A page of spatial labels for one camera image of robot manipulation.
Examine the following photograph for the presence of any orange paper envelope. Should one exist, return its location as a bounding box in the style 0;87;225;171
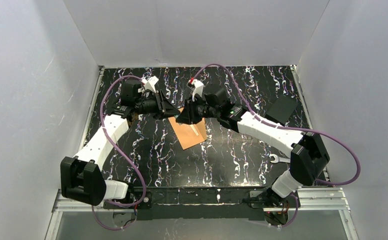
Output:
168;116;207;150

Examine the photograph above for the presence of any beige ornate letter sheet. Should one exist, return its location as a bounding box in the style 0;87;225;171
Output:
189;124;199;136

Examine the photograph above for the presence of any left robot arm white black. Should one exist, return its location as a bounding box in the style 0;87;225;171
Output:
60;76;180;206

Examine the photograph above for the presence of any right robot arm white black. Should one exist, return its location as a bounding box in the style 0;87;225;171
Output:
176;79;330;200

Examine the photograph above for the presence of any black square pad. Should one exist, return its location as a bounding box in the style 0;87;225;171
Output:
264;95;299;126

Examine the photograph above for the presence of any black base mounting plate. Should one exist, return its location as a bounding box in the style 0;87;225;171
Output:
101;186;301;222

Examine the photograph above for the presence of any silver open-end wrench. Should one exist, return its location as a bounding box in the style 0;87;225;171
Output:
269;154;291;164

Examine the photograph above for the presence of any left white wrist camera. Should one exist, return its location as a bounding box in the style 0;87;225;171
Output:
141;76;159;93

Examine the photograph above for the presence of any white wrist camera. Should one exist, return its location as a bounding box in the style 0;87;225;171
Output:
187;78;204;102
141;76;159;93

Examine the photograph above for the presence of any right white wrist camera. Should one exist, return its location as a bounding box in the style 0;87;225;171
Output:
187;78;204;102

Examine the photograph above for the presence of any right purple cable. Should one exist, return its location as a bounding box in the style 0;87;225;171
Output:
188;63;362;229

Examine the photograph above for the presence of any aluminium frame rail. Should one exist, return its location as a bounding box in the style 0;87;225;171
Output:
54;66;353;240

